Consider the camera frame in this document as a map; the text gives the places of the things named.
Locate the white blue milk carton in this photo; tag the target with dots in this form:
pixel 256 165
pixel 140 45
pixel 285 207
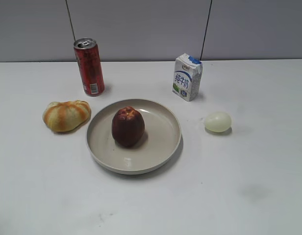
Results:
pixel 187 77

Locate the pale white egg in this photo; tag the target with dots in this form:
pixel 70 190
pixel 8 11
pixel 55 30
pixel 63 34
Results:
pixel 218 122

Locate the golden bread roll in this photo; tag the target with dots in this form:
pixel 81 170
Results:
pixel 66 116

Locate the dark red apple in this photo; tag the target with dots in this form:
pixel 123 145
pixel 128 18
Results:
pixel 128 126

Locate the beige round plate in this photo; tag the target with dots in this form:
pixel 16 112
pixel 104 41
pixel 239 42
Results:
pixel 160 141

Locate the red soda can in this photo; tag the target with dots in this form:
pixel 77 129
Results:
pixel 89 63

